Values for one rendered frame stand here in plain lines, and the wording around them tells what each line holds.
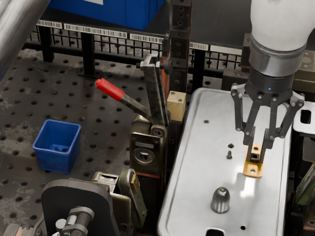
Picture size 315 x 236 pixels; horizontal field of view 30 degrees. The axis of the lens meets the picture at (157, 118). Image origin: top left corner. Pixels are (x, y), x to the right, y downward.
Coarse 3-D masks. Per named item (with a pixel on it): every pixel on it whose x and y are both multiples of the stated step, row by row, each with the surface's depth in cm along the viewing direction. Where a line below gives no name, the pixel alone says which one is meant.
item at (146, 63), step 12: (144, 60) 104; (156, 60) 106; (168, 60) 104; (144, 72) 104; (156, 72) 107; (168, 72) 104; (156, 84) 106; (156, 96) 108; (156, 108) 110; (156, 120) 112; (168, 120) 116
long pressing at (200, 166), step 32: (192, 96) 129; (224, 96) 130; (192, 128) 123; (224, 128) 123; (256, 128) 123; (192, 160) 116; (224, 160) 116; (288, 160) 117; (192, 192) 110; (256, 192) 111; (160, 224) 105; (192, 224) 105; (224, 224) 105; (256, 224) 105
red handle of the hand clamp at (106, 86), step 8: (104, 80) 110; (104, 88) 110; (112, 88) 111; (112, 96) 111; (120, 96) 111; (128, 96) 112; (128, 104) 112; (136, 104) 112; (136, 112) 113; (144, 112) 113
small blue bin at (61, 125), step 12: (48, 120) 154; (48, 132) 156; (60, 132) 156; (72, 132) 155; (36, 144) 148; (48, 144) 157; (60, 144) 158; (72, 144) 148; (48, 156) 148; (60, 156) 147; (72, 156) 150; (48, 168) 152; (60, 168) 150; (72, 168) 153
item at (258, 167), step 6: (246, 150) 118; (252, 150) 118; (258, 150) 118; (246, 156) 116; (252, 156) 115; (258, 156) 115; (264, 156) 117; (246, 162) 115; (252, 162) 115; (258, 162) 115; (246, 168) 114; (252, 168) 114; (258, 168) 114; (246, 174) 113; (252, 174) 113; (258, 174) 113
